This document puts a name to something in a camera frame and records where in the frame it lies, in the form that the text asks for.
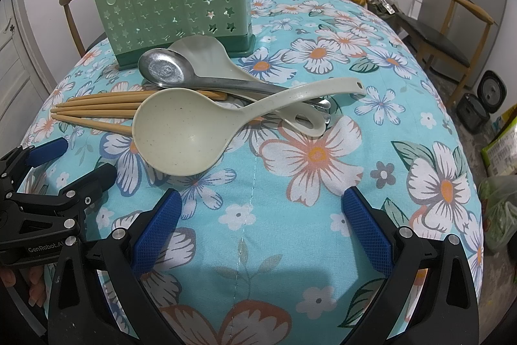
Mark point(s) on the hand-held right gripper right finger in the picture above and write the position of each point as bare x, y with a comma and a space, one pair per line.
367, 232

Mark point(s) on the cream plastic ladle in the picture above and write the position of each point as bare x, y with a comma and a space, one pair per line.
181, 135

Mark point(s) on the pile of floor clutter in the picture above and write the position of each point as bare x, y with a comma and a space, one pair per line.
383, 5

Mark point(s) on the black rice cooker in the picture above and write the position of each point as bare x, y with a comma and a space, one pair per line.
480, 102

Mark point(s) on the cream plastic rice paddle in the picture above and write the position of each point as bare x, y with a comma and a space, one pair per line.
202, 54

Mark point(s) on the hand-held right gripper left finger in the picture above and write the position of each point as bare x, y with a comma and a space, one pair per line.
161, 232

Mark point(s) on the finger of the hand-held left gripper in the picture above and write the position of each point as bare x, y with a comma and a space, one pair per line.
97, 179
48, 150

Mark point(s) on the metal spoon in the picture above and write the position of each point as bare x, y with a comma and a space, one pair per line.
165, 68

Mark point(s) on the person's left hand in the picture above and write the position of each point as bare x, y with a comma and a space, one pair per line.
37, 288

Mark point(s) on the wooden chopstick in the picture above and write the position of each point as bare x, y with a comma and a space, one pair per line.
93, 116
101, 104
101, 97
113, 128
97, 110

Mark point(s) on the floral blue tablecloth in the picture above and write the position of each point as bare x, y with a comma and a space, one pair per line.
315, 183

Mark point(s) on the green yellow rice bag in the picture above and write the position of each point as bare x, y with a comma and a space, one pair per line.
501, 155

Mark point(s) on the white panel door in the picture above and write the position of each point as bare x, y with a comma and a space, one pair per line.
20, 58

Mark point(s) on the clear bag of greens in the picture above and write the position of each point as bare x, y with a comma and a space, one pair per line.
501, 215

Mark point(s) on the white box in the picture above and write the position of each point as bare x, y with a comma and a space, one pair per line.
416, 7

